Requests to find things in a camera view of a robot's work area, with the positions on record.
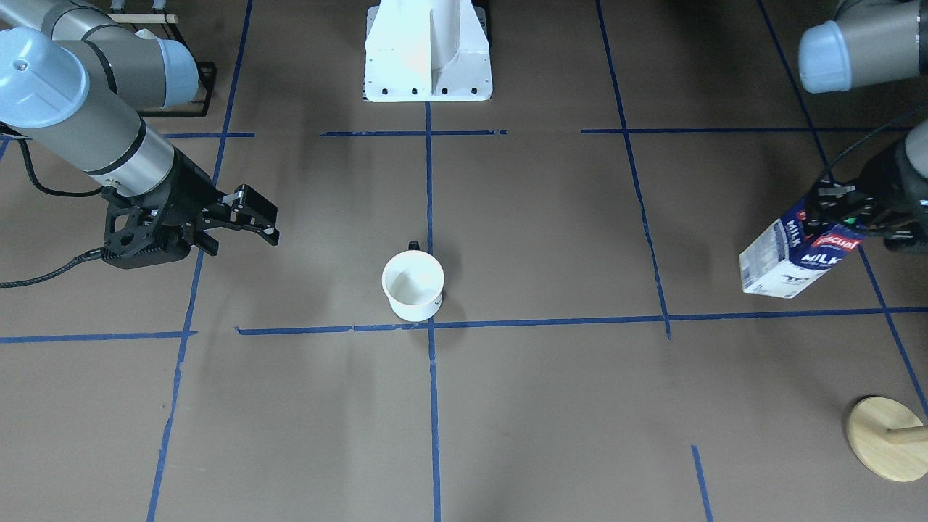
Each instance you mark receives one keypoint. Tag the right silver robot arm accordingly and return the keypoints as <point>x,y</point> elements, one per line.
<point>76,82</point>

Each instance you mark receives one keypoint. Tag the black wire mug rack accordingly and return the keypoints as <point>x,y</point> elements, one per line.
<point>196,94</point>

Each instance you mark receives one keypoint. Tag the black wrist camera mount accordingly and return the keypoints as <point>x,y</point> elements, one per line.
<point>136,232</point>

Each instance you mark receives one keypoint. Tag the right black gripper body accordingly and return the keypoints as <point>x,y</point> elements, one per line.
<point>190,196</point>

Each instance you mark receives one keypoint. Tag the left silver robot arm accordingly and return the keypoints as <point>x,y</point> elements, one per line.
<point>867,43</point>

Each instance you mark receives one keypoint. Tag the blue white milk carton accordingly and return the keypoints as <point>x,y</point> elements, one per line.
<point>792,253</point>

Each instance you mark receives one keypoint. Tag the wooden mug tree stand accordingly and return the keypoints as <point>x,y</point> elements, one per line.
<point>888,438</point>

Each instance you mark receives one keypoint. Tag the white smiley face mug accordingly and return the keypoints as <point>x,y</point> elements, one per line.
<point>413,282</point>

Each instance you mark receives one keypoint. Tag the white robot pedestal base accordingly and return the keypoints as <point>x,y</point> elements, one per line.
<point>428,51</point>

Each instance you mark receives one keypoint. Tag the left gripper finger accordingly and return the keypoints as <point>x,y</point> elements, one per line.
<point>830,204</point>

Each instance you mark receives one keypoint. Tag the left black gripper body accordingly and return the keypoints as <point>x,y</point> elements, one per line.
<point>893,194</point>

